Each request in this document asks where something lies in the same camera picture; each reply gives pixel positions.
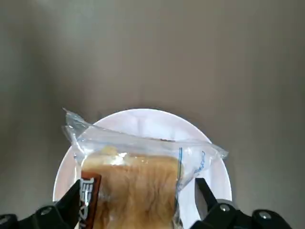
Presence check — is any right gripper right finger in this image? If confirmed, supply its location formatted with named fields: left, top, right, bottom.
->
left=192, top=177, right=294, bottom=229

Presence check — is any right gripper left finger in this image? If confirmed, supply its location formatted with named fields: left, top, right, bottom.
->
left=0, top=179, right=81, bottom=229

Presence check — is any clear-wrapped bread pack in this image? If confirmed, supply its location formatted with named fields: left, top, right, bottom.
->
left=61, top=107, right=229, bottom=229

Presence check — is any white plate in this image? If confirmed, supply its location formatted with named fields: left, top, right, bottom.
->
left=52, top=108, right=232, bottom=229

